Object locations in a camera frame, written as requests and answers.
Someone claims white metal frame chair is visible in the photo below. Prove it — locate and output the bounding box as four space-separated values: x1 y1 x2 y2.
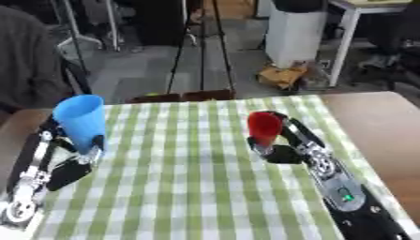
52 0 125 53

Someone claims red plastic cup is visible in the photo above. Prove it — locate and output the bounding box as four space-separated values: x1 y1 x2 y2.
246 112 286 148

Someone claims white table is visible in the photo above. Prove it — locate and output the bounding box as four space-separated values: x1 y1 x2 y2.
326 0 420 88

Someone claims black tripod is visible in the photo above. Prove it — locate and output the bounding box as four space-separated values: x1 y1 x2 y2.
164 0 238 95

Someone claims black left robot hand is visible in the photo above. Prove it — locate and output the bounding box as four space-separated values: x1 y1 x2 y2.
5 113 109 201

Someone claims person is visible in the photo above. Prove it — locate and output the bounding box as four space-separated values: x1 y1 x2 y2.
357 11 420 71
0 4 74 111

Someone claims brown wooden box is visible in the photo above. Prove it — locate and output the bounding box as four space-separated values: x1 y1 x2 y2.
126 89 238 104

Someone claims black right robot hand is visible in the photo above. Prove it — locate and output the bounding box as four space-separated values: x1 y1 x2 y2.
244 110 328 165

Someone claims tan crumpled bag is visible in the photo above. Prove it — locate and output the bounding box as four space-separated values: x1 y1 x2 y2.
256 61 312 92

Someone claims blue plastic cup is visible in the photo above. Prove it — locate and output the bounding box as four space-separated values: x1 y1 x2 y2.
51 94 109 156

